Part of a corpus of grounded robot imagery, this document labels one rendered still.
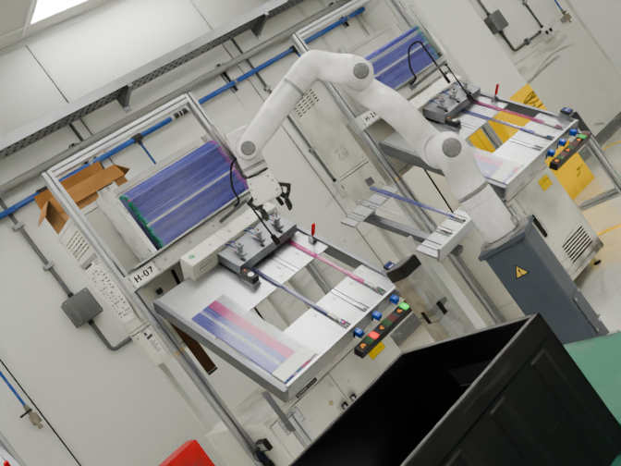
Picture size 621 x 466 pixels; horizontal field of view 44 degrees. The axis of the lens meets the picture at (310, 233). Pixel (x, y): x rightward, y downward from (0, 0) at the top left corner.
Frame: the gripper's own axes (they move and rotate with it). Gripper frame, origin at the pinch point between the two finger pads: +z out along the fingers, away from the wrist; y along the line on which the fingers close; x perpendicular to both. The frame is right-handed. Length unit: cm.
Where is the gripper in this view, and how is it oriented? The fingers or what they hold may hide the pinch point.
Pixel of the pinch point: (278, 212)
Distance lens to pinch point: 264.9
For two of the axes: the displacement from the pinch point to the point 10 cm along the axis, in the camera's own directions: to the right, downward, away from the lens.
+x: 1.8, -2.6, 9.5
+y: 8.8, -4.0, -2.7
